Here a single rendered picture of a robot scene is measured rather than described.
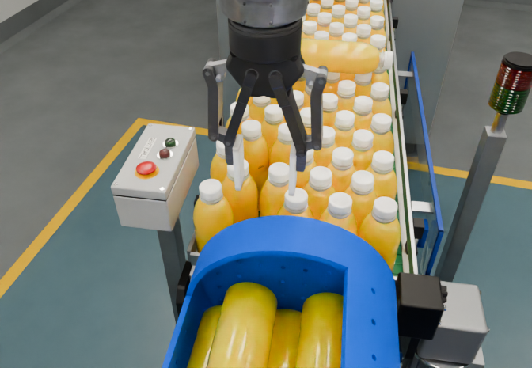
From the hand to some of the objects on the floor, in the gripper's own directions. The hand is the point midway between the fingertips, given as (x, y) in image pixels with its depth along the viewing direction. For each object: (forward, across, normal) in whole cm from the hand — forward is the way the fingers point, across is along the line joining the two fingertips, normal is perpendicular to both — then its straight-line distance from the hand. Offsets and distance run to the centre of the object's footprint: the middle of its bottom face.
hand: (266, 168), depth 63 cm
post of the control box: (+128, -25, +21) cm, 132 cm away
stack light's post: (+128, +40, +39) cm, 140 cm away
